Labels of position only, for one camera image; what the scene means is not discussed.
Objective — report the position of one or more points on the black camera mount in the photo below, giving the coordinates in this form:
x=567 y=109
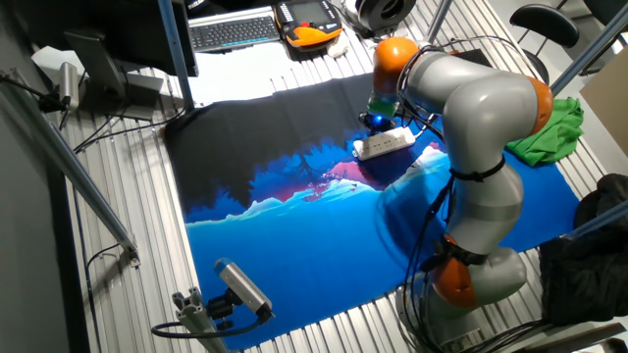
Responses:
x=221 y=308

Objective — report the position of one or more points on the small white paper sheet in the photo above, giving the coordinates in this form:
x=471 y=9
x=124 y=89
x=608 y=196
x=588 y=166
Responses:
x=51 y=59

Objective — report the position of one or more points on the short blue-grey frame beam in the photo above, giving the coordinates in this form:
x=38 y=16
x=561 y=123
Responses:
x=596 y=220

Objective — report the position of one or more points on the green cloth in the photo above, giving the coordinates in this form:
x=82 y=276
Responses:
x=552 y=135

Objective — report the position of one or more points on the black computer monitor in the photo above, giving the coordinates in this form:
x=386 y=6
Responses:
x=122 y=29

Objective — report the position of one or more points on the dark metal bar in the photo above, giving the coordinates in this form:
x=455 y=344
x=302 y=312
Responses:
x=574 y=339

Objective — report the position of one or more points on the upright blue metal post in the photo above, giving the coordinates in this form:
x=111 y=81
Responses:
x=175 y=54

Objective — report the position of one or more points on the grey monitor stand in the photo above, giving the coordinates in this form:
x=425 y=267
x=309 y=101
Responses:
x=105 y=73

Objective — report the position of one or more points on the black computer keyboard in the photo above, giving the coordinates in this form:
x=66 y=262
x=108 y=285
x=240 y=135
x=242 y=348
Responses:
x=234 y=32

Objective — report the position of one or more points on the brown cardboard sheet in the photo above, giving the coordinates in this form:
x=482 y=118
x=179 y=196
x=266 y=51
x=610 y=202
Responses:
x=608 y=98

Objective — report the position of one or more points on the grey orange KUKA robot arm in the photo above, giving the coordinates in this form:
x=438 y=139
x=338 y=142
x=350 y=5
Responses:
x=481 y=113

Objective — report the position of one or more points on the black fabric bag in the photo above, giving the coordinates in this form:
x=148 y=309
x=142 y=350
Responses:
x=584 y=274

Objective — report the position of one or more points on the large white paper sheet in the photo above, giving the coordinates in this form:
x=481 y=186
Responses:
x=255 y=71

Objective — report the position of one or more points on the blue black landscape mat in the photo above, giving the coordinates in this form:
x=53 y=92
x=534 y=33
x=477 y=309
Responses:
x=304 y=235

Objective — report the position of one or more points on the long grey aluminium beam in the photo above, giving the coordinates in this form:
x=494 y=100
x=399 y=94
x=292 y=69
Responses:
x=73 y=166

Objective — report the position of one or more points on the white power strip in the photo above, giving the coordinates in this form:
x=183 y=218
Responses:
x=385 y=143

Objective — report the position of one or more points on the slanted blue-grey frame beam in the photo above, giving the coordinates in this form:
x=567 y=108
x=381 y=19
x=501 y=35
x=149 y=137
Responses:
x=589 y=51

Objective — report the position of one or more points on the thin grey metal post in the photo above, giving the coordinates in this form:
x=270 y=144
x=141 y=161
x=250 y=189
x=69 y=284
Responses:
x=438 y=19

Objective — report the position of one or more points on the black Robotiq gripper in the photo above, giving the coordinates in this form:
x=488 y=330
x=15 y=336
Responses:
x=377 y=119

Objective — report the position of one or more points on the black round-seat chair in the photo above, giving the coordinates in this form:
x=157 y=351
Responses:
x=544 y=24

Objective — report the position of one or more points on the small silver camera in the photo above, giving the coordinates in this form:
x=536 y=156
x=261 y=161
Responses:
x=68 y=83

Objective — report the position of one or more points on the short aluminium profile piece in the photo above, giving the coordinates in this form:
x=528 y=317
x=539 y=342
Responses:
x=193 y=316

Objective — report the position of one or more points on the small white crumpled object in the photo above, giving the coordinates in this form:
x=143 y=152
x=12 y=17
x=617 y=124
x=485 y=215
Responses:
x=338 y=47

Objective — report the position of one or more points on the orange black teach pendant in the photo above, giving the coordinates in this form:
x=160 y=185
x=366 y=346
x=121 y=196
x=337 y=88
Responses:
x=309 y=24

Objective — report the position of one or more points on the silver camera with blue end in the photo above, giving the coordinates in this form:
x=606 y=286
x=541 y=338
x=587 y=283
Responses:
x=243 y=287

